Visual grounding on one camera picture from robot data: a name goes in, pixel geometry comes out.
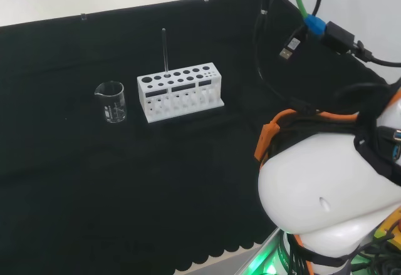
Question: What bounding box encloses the clear glass rod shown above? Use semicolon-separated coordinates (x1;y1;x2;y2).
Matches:
161;28;170;77

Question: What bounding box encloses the white test tube rack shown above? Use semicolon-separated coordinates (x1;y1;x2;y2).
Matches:
136;63;226;123

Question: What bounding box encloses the black adapter box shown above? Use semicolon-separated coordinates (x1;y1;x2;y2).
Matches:
320;21;357;53

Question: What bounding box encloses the clear glass beaker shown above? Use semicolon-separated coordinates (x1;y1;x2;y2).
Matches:
93;81;127;125

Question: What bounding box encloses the black bench cloth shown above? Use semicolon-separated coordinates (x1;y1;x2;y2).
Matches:
0;0;401;275

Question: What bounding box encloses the yellow stop button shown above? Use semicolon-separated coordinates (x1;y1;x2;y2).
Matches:
374;207;401;241

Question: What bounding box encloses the black USB plug cable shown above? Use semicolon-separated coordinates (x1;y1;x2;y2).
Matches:
278;24;310;62

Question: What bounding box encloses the blue cable connector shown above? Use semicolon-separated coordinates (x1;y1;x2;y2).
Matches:
303;14;328;36

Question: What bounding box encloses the black adapter output cable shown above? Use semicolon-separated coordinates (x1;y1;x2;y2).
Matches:
352;39;401;68

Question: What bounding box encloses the grey metal base plate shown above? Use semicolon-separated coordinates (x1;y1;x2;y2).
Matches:
233;226;295;275

